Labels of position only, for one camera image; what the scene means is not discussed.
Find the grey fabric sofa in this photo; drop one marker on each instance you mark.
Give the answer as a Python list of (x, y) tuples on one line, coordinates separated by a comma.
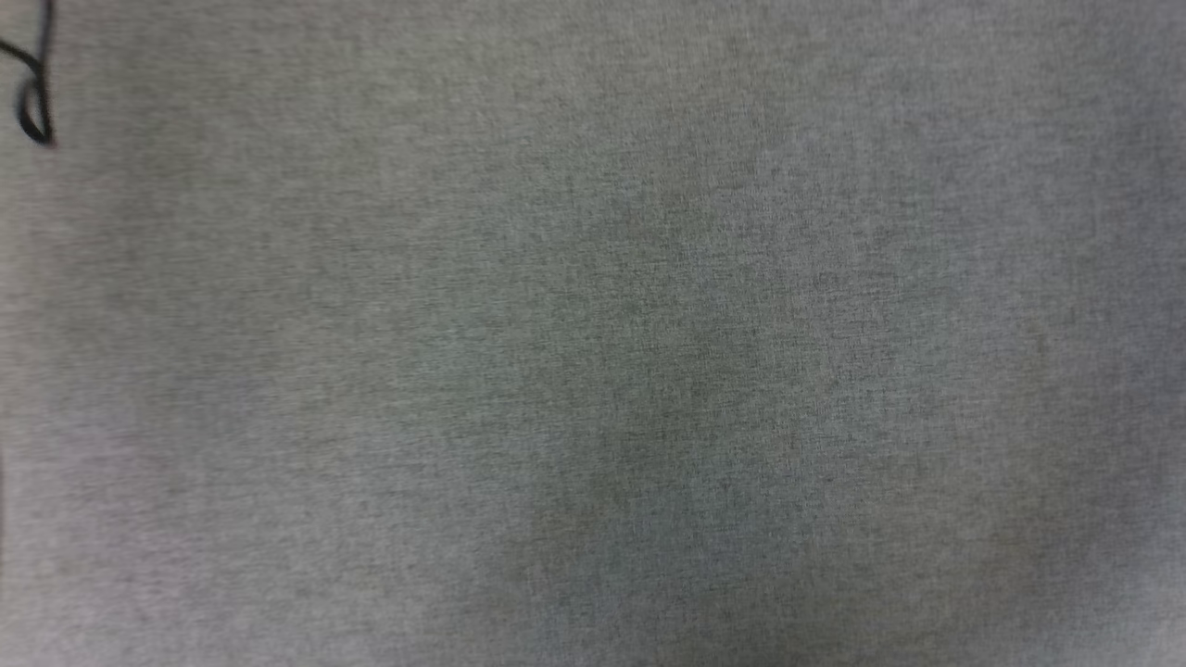
[(611, 352)]

